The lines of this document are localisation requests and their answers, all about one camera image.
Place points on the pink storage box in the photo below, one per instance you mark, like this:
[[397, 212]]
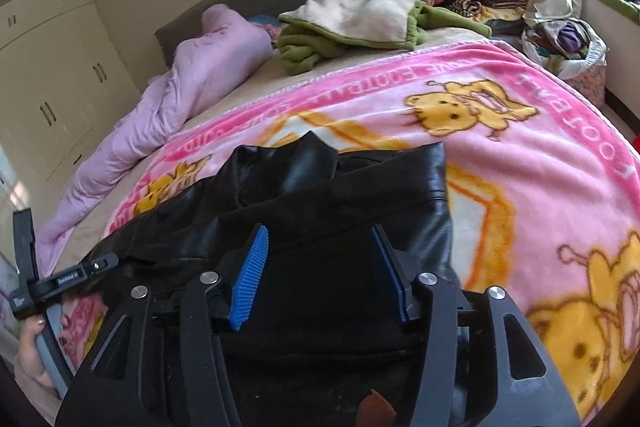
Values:
[[592, 84]]

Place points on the pink bear printed blanket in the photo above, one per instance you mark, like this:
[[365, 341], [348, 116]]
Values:
[[500, 147]]

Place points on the person's left hand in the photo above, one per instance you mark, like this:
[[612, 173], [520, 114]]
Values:
[[29, 357]]

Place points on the bag of clothes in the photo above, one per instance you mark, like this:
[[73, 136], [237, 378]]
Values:
[[570, 42]]

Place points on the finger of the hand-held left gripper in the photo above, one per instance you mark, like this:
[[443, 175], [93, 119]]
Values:
[[106, 263]]

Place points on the light pink duvet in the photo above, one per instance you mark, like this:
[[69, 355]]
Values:
[[200, 72]]

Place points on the folded colourful bedding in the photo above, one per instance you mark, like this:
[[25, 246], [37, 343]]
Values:
[[264, 27]]

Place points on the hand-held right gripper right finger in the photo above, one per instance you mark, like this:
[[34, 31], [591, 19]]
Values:
[[387, 279]]

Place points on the black leather jacket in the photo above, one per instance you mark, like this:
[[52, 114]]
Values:
[[310, 217]]

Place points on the cream wardrobe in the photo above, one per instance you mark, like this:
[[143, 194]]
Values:
[[60, 72]]

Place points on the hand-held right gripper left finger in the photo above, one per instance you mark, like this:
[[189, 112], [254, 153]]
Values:
[[247, 279]]

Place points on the green and cream blanket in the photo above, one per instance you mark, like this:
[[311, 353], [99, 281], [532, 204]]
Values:
[[360, 17]]

